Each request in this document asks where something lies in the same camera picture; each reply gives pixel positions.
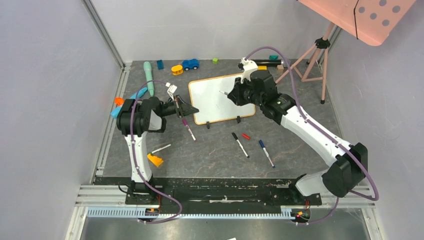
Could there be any light blue toy tube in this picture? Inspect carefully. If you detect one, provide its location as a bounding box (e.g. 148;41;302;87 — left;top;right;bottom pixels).
110;87;148;119

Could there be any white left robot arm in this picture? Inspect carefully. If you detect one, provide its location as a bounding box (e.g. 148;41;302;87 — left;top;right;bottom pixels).
116;95;200;204

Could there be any blue toy car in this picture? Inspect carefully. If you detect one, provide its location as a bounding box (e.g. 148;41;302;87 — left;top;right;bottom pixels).
182;58;200;71

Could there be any pink perforated board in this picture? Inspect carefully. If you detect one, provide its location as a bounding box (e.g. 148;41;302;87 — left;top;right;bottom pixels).
299;0;416;47

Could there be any teal block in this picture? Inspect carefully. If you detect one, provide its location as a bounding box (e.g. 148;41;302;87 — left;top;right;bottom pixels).
268;55;279;60

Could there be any black cylinder tube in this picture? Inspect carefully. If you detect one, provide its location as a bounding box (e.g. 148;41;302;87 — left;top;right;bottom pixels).
252;59;284;67

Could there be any blue capped whiteboard marker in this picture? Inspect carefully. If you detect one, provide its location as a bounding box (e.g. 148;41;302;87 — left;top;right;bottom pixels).
258;139;276;168

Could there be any orange wedge block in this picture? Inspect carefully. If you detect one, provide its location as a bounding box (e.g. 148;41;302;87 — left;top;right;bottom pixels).
147;153;164;167

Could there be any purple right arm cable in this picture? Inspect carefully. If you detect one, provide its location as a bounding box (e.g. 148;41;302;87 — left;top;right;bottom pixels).
244;45;380;227

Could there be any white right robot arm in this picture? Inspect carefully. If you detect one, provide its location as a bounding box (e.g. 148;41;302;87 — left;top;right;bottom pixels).
227;70;368;204

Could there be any green capped whiteboard marker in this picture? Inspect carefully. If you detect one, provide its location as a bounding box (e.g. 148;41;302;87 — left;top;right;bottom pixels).
147;143;172;155

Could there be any purple capped whiteboard marker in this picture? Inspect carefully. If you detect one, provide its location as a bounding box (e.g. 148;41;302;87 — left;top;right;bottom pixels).
182;118;197;142

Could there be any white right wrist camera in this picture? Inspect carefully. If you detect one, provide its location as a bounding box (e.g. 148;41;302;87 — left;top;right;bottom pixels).
237;57;258;84

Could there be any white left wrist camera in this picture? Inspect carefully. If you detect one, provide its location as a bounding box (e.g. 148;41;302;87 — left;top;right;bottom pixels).
165;82;178;100

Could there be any clear plastic ball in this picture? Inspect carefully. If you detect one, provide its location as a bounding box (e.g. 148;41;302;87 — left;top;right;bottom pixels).
281;58;291;68

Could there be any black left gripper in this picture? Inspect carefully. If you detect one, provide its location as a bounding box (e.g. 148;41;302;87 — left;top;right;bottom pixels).
159;95;199;118

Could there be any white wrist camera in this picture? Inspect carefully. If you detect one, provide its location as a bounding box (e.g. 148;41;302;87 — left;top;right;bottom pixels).
165;82;178;100
237;57;258;84

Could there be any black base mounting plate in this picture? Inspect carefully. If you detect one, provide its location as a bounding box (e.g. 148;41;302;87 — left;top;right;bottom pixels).
94;177;322;214

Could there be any mint green toy tube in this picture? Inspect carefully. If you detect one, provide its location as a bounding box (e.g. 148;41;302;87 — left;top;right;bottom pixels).
143;61;155;97

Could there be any beige wooden cube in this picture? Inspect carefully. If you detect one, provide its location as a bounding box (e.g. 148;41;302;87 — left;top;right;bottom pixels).
276;64;285;73

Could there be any yellow oval toy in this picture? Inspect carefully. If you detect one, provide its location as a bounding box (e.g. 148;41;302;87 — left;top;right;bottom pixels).
171;64;184;76

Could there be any white whiteboard orange frame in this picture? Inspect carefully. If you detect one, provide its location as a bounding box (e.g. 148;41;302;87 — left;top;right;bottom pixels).
188;74;256;125

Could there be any pink tripod stand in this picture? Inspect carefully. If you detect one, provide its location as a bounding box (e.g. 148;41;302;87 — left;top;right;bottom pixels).
276;22;335;105

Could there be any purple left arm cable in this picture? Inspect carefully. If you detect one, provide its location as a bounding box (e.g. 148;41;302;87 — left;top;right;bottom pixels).
129;79;184;225

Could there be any red marker cap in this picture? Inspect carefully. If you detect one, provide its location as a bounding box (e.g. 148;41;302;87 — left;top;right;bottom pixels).
241;133;251;140

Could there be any dark blue block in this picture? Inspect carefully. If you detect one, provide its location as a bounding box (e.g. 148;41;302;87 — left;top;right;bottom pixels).
156;60;165;70

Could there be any black capped whiteboard marker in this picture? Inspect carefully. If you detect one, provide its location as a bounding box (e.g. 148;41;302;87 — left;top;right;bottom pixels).
231;132;250;158

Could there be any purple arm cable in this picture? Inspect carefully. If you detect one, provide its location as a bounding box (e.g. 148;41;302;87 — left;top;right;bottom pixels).
244;45;380;227
129;79;184;225

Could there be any orange toy piece left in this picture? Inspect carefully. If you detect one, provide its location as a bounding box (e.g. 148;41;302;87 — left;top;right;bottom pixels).
114;97;125;107

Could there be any white comb cable duct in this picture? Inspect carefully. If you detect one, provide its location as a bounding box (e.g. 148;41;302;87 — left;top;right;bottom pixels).
86;206;295;220

